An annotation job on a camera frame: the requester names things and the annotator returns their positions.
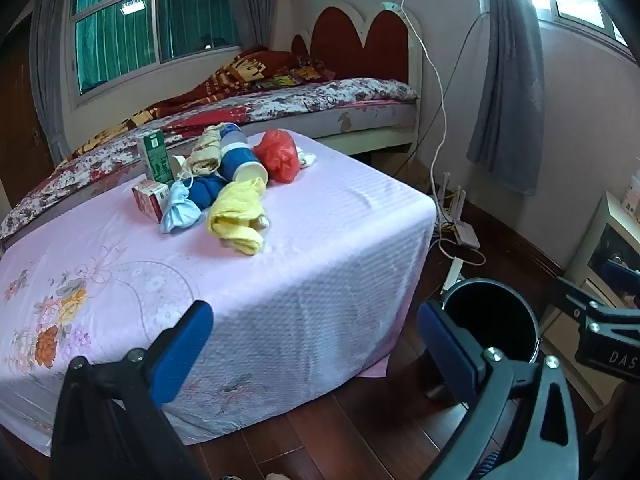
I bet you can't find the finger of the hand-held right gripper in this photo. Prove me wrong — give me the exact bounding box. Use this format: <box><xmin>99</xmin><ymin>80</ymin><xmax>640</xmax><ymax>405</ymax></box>
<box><xmin>601</xmin><ymin>257</ymin><xmax>640</xmax><ymax>293</ymax></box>
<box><xmin>556</xmin><ymin>276</ymin><xmax>640</xmax><ymax>333</ymax></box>

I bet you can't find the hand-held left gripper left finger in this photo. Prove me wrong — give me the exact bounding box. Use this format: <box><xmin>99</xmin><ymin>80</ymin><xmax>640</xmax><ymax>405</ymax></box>
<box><xmin>50</xmin><ymin>300</ymin><xmax>216</xmax><ymax>480</ymax></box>

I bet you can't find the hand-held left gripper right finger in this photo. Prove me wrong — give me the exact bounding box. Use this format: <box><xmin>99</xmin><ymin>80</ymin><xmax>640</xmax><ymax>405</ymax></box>
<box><xmin>417</xmin><ymin>300</ymin><xmax>593</xmax><ymax>480</ymax></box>

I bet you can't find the black round trash bin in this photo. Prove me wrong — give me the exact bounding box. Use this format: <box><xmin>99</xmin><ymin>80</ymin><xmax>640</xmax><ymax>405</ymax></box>
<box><xmin>427</xmin><ymin>276</ymin><xmax>542</xmax><ymax>401</ymax></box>

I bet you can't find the light blue face mask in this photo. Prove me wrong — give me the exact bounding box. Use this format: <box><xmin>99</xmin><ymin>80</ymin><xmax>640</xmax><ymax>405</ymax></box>
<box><xmin>160</xmin><ymin>180</ymin><xmax>203</xmax><ymax>235</ymax></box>

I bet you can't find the yellow cloth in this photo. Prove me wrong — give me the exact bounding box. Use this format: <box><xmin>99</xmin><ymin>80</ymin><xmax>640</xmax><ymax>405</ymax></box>
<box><xmin>207</xmin><ymin>177</ymin><xmax>268</xmax><ymax>255</ymax></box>

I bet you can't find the small red white carton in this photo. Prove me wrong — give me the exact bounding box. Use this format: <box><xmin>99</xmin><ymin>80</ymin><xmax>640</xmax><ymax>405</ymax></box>
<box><xmin>132</xmin><ymin>179</ymin><xmax>171</xmax><ymax>223</ymax></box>

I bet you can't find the blue cloth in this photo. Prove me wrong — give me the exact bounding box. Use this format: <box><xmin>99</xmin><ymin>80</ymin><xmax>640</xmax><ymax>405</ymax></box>
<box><xmin>187</xmin><ymin>172</ymin><xmax>228</xmax><ymax>208</ymax></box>

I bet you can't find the green drink carton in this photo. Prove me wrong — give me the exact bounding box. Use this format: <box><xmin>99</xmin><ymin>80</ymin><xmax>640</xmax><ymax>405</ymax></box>
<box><xmin>137</xmin><ymin>130</ymin><xmax>176</xmax><ymax>183</ymax></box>

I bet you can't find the beige cloth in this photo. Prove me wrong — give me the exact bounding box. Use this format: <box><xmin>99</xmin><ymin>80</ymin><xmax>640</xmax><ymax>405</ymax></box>
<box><xmin>182</xmin><ymin>125</ymin><xmax>223</xmax><ymax>178</ymax></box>

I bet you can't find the red plastic bag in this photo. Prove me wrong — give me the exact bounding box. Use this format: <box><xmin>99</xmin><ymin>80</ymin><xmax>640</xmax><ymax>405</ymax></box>
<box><xmin>252</xmin><ymin>129</ymin><xmax>301</xmax><ymax>184</ymax></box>

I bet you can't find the black safe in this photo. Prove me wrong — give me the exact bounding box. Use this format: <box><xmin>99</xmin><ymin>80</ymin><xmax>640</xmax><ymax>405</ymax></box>
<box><xmin>587</xmin><ymin>222</ymin><xmax>640</xmax><ymax>311</ymax></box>

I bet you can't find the cream nightstand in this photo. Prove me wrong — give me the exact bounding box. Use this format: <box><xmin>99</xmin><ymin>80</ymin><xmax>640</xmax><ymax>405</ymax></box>
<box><xmin>537</xmin><ymin>190</ymin><xmax>640</xmax><ymax>411</ymax></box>

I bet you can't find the white power strip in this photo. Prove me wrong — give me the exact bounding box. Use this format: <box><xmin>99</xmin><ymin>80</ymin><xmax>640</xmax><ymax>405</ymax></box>
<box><xmin>442</xmin><ymin>257</ymin><xmax>463</xmax><ymax>306</ymax></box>

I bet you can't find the pump bottle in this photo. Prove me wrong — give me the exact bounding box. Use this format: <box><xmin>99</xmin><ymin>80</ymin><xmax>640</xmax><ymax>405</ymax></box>
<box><xmin>622</xmin><ymin>172</ymin><xmax>640</xmax><ymax>216</ymax></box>

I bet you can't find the white router with antennas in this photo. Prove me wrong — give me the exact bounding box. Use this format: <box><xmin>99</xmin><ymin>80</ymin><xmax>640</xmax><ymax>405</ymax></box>
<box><xmin>435</xmin><ymin>172</ymin><xmax>481</xmax><ymax>250</ymax></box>

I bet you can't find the pink floral tablecloth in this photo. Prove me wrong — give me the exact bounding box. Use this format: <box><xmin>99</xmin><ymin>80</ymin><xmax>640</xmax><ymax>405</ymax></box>
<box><xmin>0</xmin><ymin>130</ymin><xmax>436</xmax><ymax>446</ymax></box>

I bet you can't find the grey curtain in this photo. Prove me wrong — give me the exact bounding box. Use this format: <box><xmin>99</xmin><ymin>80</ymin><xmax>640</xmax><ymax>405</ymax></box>
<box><xmin>222</xmin><ymin>0</ymin><xmax>273</xmax><ymax>53</ymax></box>
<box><xmin>467</xmin><ymin>0</ymin><xmax>546</xmax><ymax>196</ymax></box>
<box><xmin>30</xmin><ymin>0</ymin><xmax>73</xmax><ymax>161</ymax></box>

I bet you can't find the floral bed sheet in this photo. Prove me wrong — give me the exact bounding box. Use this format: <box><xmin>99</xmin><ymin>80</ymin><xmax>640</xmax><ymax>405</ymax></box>
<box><xmin>0</xmin><ymin>77</ymin><xmax>420</xmax><ymax>241</ymax></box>

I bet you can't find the red patterned blanket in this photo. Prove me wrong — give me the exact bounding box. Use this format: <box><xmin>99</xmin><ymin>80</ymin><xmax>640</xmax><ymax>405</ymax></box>
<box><xmin>65</xmin><ymin>45</ymin><xmax>336</xmax><ymax>161</ymax></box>

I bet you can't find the brown wooden door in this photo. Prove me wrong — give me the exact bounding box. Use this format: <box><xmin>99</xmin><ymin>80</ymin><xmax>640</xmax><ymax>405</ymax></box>
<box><xmin>0</xmin><ymin>15</ymin><xmax>56</xmax><ymax>201</ymax></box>

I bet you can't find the white bed with red headboard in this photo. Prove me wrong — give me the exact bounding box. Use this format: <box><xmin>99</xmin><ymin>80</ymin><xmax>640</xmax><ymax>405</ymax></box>
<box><xmin>0</xmin><ymin>2</ymin><xmax>423</xmax><ymax>256</ymax></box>

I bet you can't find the window with green glass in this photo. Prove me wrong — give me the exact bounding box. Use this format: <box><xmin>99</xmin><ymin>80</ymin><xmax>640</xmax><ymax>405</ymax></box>
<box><xmin>67</xmin><ymin>0</ymin><xmax>241</xmax><ymax>111</ymax></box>

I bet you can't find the white floor cable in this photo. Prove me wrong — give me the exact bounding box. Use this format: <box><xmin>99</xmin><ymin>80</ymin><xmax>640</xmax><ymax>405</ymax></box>
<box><xmin>432</xmin><ymin>237</ymin><xmax>487</xmax><ymax>268</ymax></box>

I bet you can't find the white hanging cable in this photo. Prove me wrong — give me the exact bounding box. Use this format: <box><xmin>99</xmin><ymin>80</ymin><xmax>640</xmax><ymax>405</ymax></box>
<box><xmin>390</xmin><ymin>0</ymin><xmax>448</xmax><ymax>221</ymax></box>

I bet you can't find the black hanging cable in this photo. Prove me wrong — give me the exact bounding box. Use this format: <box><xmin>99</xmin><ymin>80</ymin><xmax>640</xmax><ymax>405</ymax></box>
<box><xmin>412</xmin><ymin>10</ymin><xmax>493</xmax><ymax>166</ymax></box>

